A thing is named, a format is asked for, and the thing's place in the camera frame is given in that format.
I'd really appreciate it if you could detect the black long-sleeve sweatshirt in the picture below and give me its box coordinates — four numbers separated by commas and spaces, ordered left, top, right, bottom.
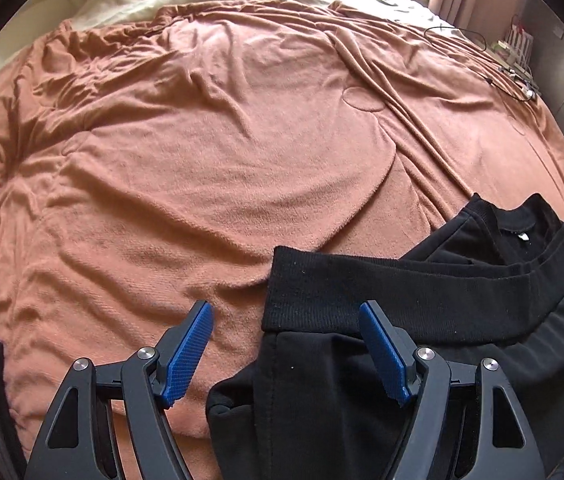
206, 195, 564, 479

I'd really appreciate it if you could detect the rust orange bed blanket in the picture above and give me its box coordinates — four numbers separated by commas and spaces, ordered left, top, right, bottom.
0, 0, 564, 479

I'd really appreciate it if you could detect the white bedside cabinet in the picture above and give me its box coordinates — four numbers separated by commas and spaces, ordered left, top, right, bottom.
489, 35, 533, 74

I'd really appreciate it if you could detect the cream padded headboard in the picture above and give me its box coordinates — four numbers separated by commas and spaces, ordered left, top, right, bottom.
0, 0, 86, 70

